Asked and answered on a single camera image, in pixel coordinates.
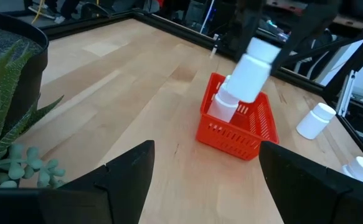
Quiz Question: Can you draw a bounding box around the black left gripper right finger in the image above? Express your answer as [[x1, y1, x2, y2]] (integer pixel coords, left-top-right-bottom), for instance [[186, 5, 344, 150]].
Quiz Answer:
[[258, 141, 363, 224]]

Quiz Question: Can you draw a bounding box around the large black plant pot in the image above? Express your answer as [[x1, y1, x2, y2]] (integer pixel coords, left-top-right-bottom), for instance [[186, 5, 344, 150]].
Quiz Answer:
[[0, 9, 50, 125]]

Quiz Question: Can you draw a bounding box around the silver aluminium profile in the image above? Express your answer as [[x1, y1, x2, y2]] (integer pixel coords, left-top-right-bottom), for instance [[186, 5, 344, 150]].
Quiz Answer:
[[336, 70, 356, 118]]

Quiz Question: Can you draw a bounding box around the pale green trailing bead plant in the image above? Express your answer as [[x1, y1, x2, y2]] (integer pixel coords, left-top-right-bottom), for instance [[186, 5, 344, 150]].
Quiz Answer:
[[0, 143, 67, 189]]

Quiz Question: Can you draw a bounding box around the person's shoe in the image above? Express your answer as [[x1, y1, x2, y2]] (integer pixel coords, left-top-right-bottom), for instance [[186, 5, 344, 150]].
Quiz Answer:
[[28, 4, 56, 19]]

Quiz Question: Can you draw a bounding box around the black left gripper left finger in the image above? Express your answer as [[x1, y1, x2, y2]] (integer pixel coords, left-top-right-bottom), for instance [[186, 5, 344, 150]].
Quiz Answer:
[[0, 139, 156, 224]]

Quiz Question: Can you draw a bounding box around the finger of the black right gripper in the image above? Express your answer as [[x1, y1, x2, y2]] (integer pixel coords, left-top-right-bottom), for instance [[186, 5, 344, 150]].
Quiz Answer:
[[233, 0, 265, 62], [270, 0, 341, 75]]

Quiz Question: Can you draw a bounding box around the yellow cable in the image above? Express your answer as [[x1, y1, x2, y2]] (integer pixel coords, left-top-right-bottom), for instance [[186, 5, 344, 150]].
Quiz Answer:
[[31, 0, 47, 25]]

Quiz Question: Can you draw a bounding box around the red plastic basket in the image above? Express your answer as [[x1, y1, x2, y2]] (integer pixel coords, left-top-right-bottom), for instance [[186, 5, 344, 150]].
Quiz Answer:
[[195, 72, 280, 162]]

